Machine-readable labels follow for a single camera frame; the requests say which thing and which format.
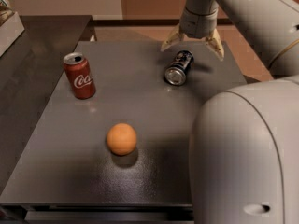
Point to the dark side counter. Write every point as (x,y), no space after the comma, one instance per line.
(29,72)

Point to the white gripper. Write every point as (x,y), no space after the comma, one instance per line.
(197,26)

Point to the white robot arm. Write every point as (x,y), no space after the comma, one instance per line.
(244,146)

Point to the red coca-cola can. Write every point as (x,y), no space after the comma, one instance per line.
(78,72)

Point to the orange fruit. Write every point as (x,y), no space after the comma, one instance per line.
(121,139)

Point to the blue pepsi can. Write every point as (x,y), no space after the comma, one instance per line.
(176,73)

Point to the white box on counter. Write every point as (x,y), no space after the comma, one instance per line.
(11,26)

